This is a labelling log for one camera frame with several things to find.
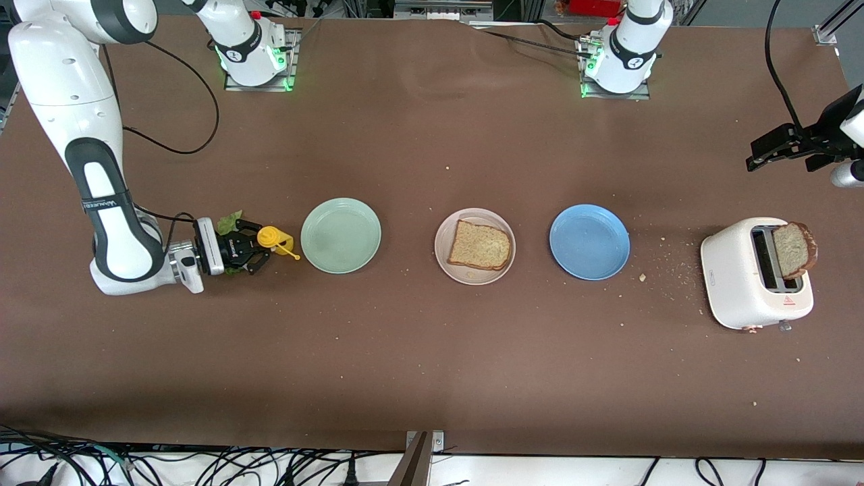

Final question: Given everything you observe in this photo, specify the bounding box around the black base cable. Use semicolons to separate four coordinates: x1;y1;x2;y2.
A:
466;19;595;58

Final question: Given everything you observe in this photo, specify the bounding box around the beige plate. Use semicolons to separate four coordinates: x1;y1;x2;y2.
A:
434;208;517;286

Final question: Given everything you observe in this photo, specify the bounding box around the white toaster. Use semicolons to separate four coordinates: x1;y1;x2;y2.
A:
700;217;815;333

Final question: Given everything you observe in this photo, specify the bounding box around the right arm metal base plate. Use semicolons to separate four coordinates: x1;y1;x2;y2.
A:
224;27;301;93

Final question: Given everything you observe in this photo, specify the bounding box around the grey metal box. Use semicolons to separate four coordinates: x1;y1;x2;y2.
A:
394;0;493;21

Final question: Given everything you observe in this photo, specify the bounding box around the blue plate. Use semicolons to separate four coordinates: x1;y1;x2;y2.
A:
549;204;631;281

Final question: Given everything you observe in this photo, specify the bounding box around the pale green plate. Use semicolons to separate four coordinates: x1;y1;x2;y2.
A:
300;197;382;275

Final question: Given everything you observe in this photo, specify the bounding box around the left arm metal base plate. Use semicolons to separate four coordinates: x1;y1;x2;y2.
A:
577;34;652;101

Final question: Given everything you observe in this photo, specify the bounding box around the green lettuce leaf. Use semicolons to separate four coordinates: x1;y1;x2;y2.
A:
215;211;245;276

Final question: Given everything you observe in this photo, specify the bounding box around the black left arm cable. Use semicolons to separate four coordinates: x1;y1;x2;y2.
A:
765;0;804;129

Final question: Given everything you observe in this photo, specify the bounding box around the aluminium corner profile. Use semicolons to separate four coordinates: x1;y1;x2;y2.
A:
813;0;864;47

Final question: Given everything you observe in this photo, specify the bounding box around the brown bread slice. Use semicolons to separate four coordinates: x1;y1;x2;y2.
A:
772;221;819;281
447;219;512;272

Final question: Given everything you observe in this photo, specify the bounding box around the tangled black cable bundle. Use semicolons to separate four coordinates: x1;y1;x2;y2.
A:
0;424;406;486

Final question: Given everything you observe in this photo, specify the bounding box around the yellow mustard squeeze bottle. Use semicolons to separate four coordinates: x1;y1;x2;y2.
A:
257;225;301;261

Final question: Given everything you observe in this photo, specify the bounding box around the aluminium profile with bracket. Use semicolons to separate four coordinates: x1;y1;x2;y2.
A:
388;431;445;486

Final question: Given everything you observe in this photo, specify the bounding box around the aluminium frame rail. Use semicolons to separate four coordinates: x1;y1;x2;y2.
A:
0;81;18;130

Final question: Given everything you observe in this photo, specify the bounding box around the red box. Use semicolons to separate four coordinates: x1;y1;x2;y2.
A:
557;0;622;18

